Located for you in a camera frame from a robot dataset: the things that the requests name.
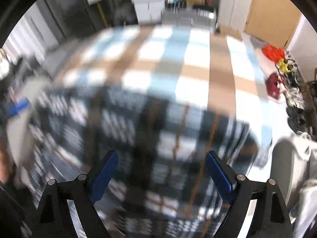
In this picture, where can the silver aluminium suitcase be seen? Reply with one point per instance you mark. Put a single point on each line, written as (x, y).
(189, 17)

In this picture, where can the orange red cloth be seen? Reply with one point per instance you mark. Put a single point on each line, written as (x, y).
(273, 53)

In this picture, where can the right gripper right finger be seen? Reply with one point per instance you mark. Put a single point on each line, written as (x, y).
(270, 217)

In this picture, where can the yellow black shoes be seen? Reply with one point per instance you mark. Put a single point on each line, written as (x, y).
(284, 66)

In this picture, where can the dark plaid fleece-lined garment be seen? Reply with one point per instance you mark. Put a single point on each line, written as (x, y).
(160, 187)

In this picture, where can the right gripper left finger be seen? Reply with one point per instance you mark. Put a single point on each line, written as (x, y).
(53, 215)

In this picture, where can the white cabinet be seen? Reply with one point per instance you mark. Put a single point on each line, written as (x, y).
(233, 13)

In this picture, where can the red sneakers pair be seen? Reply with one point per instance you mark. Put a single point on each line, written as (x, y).
(273, 85)

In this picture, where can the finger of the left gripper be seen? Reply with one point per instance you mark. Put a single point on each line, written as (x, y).
(17, 107)

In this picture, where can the brown wooden door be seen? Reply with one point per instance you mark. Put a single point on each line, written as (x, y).
(273, 21)

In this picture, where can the checkered blue brown bedspread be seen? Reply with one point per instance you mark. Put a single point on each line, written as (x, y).
(188, 65)

